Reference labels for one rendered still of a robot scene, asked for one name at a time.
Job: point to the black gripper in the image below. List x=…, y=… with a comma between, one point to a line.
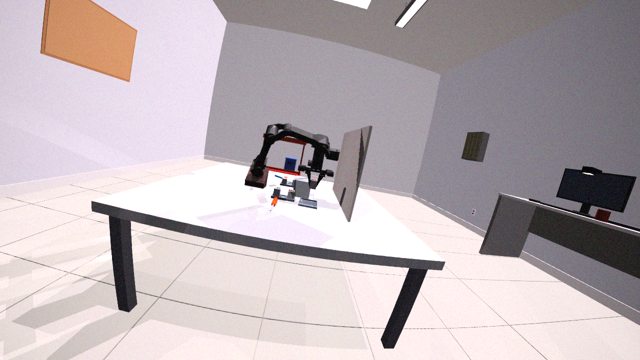
x=316, y=166

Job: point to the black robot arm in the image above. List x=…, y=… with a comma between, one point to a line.
x=319, y=142

